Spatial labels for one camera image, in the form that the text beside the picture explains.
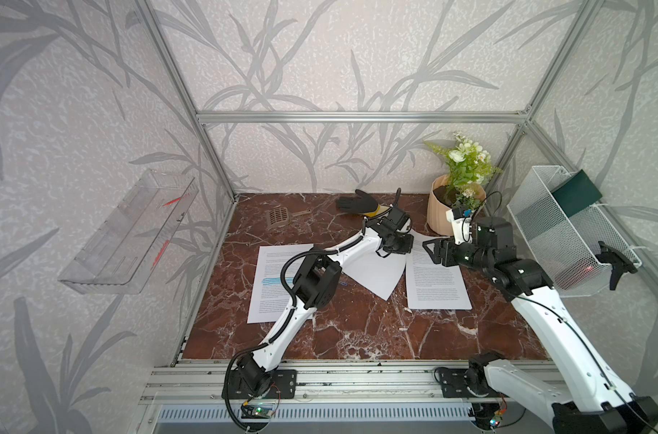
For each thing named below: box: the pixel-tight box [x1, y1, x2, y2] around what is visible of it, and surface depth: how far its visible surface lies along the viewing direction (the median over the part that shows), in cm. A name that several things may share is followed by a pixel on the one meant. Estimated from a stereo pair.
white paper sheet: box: [341, 251, 407, 302], surface depth 95 cm
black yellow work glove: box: [336, 188, 390, 217], surface depth 118 cm
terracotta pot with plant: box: [423, 132, 503, 237], surface depth 96 cm
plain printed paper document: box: [405, 230, 473, 311], surface depth 93 cm
